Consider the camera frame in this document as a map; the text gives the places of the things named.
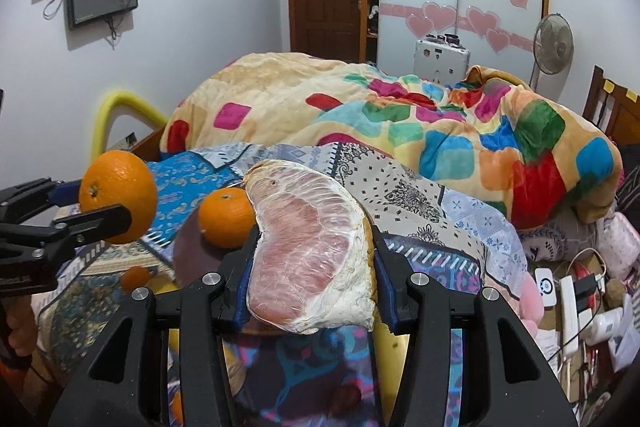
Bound silver metal case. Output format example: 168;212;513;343
412;33;472;84

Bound yellow foam tube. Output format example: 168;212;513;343
90;89;169;158

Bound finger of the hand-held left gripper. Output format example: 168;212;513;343
0;177;85;219
0;204;133;264

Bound peeled pink pomelo segment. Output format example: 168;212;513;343
242;159;378;335

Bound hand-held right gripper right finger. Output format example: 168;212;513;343
369;229;576;427

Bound pink patterned pillow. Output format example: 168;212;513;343
602;211;640;280

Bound wooden headboard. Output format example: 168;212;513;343
581;65;640;148

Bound patterned blue bedsheet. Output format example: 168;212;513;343
30;141;532;427

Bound tiny orange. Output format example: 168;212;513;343
122;266;154;293

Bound white round device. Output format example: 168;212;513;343
534;267;557;309

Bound small orange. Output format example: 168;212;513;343
198;188;258;249

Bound yellow banana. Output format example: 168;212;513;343
374;322;410;410

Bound large orange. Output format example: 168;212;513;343
79;150;159;245

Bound white charger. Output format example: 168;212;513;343
584;306;623;345

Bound standing electric fan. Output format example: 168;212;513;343
529;13;575;94

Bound brown round plate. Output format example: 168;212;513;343
172;206;261;290

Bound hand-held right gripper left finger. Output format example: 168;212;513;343
47;227;261;427

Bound pink plush toy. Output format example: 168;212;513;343
516;278;544;339

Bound wooden bed frame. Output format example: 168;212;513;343
131;128;167;164

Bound colourful checked blanket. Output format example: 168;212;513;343
160;52;624;230

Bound white power strip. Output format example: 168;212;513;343
559;274;582;359

